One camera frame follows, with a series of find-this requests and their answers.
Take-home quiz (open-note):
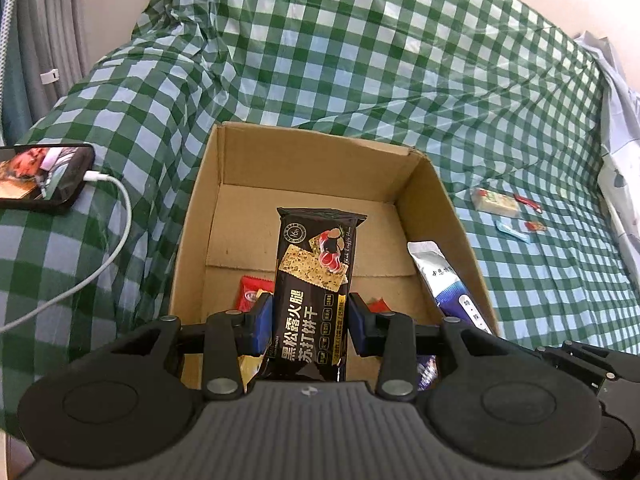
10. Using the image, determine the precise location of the yellow snack packet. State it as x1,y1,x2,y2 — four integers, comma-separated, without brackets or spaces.
238,354,264,387

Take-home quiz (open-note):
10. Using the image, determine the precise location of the black smartphone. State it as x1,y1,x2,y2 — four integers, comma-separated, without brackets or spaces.
0,143,96,216

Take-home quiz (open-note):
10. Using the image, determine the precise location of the white charging cable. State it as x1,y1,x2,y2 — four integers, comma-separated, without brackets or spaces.
0,170,134,334

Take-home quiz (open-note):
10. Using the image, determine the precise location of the long red snack packet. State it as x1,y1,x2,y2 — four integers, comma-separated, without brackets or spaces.
235,275,275,314

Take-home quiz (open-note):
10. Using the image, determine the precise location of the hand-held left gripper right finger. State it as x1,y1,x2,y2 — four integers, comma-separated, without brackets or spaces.
347,292,516,402

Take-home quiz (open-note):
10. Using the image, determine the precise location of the small light blue packet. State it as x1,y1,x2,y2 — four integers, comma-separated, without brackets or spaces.
494,218,529,241

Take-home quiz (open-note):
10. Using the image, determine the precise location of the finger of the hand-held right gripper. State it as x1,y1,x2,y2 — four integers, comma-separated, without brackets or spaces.
535,340,623,396

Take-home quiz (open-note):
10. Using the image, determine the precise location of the grey curtain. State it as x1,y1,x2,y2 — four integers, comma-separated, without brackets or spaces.
0,0,173,143

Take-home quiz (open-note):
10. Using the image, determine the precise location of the white printed cloth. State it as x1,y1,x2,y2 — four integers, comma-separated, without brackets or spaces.
574,30,640,283

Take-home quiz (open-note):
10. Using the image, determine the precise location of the silver blue snack packet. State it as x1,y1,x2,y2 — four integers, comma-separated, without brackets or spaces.
406,240,494,337

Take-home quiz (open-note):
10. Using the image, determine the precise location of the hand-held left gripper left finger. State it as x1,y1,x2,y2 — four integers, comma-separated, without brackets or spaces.
107,293,275,402

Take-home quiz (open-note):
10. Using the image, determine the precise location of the black cracker packet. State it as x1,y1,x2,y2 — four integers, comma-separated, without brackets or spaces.
259,206,369,384

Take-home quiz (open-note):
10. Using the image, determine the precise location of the beige cracker packet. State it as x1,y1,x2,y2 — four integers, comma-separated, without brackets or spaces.
470,187,521,219

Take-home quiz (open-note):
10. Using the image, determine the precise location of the cardboard box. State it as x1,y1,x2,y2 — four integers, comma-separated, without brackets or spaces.
167,121,502,397

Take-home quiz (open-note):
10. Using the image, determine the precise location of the green white checked cloth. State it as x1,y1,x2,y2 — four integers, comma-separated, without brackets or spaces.
0,0,640,441

